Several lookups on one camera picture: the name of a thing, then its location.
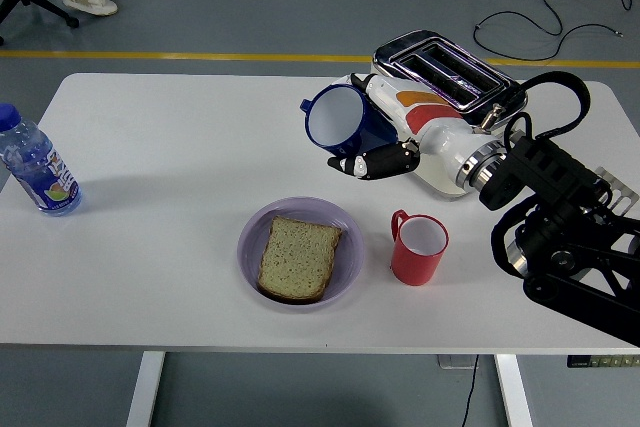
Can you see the purple plate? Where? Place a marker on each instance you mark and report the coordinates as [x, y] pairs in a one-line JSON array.
[[350, 257]]

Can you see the table control panel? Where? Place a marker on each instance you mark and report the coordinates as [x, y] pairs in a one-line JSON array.
[[605, 361]]

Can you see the red cup white inside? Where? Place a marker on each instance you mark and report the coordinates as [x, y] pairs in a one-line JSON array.
[[415, 267]]

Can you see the clear bottle blue cap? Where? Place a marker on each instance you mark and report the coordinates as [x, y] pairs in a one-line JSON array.
[[40, 172]]

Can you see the blue cup white inside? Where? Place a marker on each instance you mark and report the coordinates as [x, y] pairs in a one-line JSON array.
[[380, 132]]

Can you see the cream and chrome toaster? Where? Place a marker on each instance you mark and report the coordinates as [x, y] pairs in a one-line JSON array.
[[450, 62]]

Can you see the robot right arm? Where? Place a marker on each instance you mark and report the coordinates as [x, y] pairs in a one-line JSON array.
[[550, 172]]

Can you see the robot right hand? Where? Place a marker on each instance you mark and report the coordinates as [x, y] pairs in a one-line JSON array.
[[440, 142]]

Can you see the grey box under table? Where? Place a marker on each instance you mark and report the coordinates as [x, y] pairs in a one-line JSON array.
[[455, 362]]

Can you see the slice of bread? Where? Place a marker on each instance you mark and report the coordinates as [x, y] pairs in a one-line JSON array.
[[300, 257]]

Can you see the metal toast rack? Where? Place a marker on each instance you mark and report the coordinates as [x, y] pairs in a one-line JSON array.
[[620, 192]]

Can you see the white table leg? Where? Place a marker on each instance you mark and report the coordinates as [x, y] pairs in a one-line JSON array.
[[145, 392], [515, 392]]

